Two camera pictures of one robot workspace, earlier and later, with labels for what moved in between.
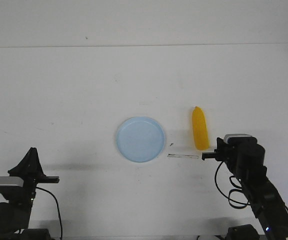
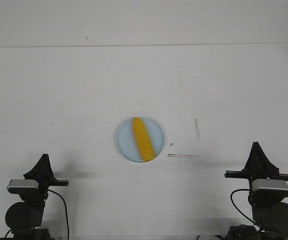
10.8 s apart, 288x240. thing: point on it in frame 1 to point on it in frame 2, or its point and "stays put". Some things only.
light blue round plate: x=141 y=139 stays put
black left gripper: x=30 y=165 to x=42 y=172
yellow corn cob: x=200 y=128 to x=145 y=145
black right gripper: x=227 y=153 to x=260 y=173
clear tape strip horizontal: x=183 y=156 stays put
